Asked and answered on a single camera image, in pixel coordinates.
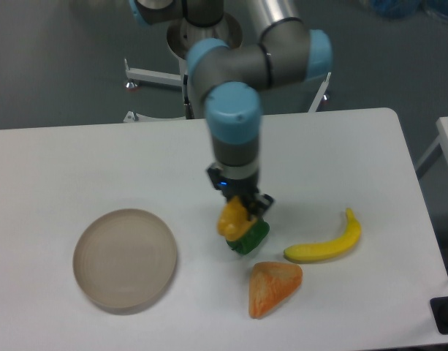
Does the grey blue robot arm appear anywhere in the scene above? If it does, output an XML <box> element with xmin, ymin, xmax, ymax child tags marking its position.
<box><xmin>126</xmin><ymin>1</ymin><xmax>333</xmax><ymax>219</ymax></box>

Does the yellow banana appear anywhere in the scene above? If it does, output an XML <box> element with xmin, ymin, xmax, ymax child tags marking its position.
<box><xmin>284</xmin><ymin>208</ymin><xmax>362</xmax><ymax>263</ymax></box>

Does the green bell pepper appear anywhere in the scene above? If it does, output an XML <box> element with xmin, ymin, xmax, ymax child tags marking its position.
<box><xmin>227</xmin><ymin>219</ymin><xmax>270</xmax><ymax>255</ymax></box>

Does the orange triangular bread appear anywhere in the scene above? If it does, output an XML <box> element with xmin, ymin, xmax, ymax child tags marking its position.
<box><xmin>248</xmin><ymin>262</ymin><xmax>303</xmax><ymax>319</ymax></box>

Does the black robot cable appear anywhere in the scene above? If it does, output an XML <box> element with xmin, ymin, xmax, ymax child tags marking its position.
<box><xmin>183</xmin><ymin>72</ymin><xmax>194</xmax><ymax>120</ymax></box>

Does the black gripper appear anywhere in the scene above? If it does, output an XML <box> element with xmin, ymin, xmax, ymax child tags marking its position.
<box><xmin>206</xmin><ymin>163</ymin><xmax>274</xmax><ymax>220</ymax></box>

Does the blue bag on floor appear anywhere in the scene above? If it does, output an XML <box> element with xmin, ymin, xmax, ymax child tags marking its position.
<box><xmin>360</xmin><ymin>0</ymin><xmax>448</xmax><ymax>23</ymax></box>

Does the yellow bell pepper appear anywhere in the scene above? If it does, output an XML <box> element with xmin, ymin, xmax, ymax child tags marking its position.
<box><xmin>216</xmin><ymin>196</ymin><xmax>257</xmax><ymax>241</ymax></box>

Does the beige round plate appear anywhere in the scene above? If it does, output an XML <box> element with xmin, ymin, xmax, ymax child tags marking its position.
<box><xmin>72</xmin><ymin>208</ymin><xmax>178</xmax><ymax>314</ymax></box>

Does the black device at table edge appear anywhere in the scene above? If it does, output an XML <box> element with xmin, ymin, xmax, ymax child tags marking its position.
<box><xmin>430</xmin><ymin>296</ymin><xmax>448</xmax><ymax>335</ymax></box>

